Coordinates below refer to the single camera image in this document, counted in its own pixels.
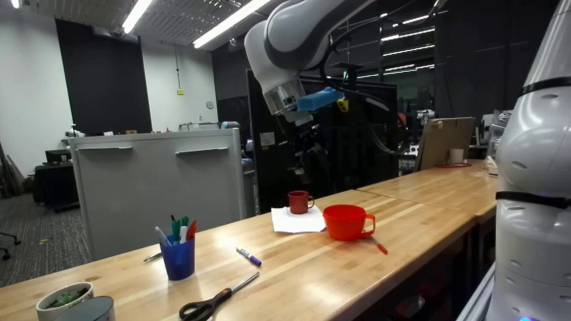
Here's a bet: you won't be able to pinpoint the white bowl with green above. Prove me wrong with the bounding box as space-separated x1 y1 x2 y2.
35 282 93 321

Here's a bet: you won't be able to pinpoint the black handled scissors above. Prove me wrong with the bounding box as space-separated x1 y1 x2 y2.
178 273 259 321

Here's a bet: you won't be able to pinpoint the white paper sheet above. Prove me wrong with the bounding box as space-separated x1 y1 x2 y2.
269 207 325 234

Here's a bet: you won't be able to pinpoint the cardboard box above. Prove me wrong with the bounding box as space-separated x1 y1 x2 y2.
417 116 476 172

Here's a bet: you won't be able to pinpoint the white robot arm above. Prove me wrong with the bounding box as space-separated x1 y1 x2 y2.
244 0 571 321

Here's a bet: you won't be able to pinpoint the large red cup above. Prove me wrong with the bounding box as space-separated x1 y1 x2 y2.
323 206 376 241

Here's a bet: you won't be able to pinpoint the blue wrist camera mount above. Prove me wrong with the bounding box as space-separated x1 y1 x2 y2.
296 88 342 113

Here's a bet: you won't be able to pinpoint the large black monitor panel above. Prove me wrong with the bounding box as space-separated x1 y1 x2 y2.
248 75 399 213

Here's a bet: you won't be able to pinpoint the grey tape roll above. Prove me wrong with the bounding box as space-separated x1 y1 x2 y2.
59 297 116 321

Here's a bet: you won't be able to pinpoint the purple white marker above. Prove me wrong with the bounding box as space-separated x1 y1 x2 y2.
235 248 262 268

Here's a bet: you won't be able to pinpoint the red pen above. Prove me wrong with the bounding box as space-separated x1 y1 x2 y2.
369 238 389 256

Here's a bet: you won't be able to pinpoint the grey metal cabinet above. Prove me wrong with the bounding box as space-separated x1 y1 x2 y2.
71 129 246 259

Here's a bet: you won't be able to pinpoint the small dark red mug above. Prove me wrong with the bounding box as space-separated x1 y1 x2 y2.
287 191 314 214

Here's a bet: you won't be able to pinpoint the blue pen holder cup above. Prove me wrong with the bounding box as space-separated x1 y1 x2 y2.
160 241 194 280

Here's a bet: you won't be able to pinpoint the pen behind holder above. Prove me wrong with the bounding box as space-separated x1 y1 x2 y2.
143 252 162 264

